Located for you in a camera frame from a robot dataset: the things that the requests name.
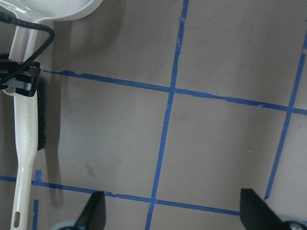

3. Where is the white plastic dustpan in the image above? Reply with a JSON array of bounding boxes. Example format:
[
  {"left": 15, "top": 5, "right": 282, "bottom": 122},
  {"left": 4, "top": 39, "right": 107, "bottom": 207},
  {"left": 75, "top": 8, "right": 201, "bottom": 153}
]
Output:
[{"left": 0, "top": 0, "right": 104, "bottom": 94}]

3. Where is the black cable bundle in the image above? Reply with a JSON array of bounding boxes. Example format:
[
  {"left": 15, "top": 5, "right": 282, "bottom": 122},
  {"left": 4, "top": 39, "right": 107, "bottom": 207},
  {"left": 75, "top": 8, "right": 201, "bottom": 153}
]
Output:
[{"left": 0, "top": 9, "right": 55, "bottom": 83}]

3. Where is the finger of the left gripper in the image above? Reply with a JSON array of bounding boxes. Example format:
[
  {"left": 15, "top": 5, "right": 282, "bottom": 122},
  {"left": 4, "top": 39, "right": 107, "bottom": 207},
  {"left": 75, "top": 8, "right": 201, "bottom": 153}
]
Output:
[{"left": 0, "top": 53, "right": 41, "bottom": 97}]

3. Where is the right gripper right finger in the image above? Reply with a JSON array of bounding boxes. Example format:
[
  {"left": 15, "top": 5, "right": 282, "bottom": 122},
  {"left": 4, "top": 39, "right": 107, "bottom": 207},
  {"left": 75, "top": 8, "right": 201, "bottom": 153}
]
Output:
[{"left": 239, "top": 189, "right": 291, "bottom": 230}]

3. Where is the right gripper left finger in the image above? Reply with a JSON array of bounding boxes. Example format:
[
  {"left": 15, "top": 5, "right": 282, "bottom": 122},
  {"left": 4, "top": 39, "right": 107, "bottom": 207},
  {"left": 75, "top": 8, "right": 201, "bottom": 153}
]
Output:
[{"left": 73, "top": 191, "right": 106, "bottom": 230}]

